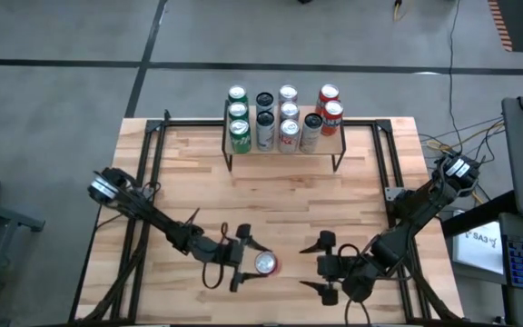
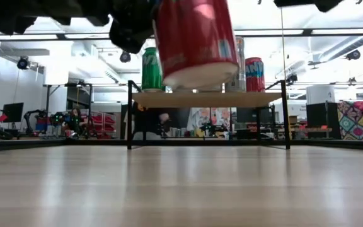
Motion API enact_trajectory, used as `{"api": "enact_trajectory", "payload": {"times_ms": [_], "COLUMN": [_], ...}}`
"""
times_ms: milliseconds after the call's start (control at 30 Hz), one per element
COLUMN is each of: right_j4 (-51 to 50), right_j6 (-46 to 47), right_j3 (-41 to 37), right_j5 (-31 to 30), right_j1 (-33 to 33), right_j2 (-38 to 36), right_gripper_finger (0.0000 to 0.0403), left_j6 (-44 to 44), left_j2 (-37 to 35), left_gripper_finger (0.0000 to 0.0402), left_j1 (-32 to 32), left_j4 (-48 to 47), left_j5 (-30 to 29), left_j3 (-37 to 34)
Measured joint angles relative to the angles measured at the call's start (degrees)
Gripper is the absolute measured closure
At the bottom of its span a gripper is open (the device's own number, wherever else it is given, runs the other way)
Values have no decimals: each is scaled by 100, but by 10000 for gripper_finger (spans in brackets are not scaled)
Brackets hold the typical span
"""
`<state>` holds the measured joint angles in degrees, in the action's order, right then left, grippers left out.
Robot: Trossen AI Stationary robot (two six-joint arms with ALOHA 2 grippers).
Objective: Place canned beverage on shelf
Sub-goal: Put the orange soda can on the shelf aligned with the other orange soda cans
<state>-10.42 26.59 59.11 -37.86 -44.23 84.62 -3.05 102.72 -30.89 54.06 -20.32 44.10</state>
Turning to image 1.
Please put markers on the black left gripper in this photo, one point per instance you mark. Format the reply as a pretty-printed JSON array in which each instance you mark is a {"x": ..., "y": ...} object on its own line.
[{"x": 232, "y": 254}]

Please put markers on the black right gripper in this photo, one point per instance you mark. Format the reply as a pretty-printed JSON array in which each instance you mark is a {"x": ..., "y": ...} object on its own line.
[{"x": 348, "y": 272}]

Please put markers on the red Fanta can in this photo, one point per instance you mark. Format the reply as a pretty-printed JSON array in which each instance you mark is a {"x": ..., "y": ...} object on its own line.
[
  {"x": 266, "y": 262},
  {"x": 333, "y": 115},
  {"x": 329, "y": 92}
]

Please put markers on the green Sprite can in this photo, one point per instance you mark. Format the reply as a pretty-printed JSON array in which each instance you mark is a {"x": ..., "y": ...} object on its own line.
[
  {"x": 238, "y": 109},
  {"x": 238, "y": 92},
  {"x": 239, "y": 136}
]

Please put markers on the silver beverage can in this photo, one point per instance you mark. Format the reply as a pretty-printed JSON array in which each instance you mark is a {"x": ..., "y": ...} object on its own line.
[
  {"x": 289, "y": 109},
  {"x": 289, "y": 134}
]

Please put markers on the silver Celsius Arctic Vibe can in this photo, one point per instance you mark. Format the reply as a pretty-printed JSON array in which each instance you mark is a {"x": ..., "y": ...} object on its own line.
[{"x": 265, "y": 129}]

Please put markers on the white Celsius Tropical Vibe can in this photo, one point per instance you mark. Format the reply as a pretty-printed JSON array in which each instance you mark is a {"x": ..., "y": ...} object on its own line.
[{"x": 312, "y": 131}]

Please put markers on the slim Celsius can black lid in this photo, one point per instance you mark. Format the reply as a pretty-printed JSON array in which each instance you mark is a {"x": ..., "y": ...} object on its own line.
[{"x": 265, "y": 99}]

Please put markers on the silver Diet Coke can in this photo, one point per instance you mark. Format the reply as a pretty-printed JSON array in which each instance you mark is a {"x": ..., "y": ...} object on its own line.
[{"x": 288, "y": 92}]

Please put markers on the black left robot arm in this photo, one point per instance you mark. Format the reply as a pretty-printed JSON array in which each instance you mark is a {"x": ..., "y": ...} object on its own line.
[{"x": 161, "y": 222}]

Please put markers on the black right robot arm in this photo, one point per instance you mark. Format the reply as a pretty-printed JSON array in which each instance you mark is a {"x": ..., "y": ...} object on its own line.
[{"x": 420, "y": 204}]

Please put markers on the white paper sign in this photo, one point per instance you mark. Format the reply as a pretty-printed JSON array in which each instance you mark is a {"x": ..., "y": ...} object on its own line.
[{"x": 479, "y": 247}]

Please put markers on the black desk support beam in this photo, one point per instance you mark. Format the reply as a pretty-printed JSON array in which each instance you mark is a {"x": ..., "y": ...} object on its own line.
[{"x": 475, "y": 217}]

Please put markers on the grey side table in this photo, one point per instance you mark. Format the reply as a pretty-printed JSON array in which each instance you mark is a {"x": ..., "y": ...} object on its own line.
[{"x": 2, "y": 213}]

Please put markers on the wooden shelf black metal frame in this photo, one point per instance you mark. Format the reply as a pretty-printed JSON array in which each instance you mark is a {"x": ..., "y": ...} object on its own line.
[{"x": 329, "y": 145}]

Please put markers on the black aluminium table frame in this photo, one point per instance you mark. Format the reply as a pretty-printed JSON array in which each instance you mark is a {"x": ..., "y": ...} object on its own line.
[{"x": 193, "y": 123}]

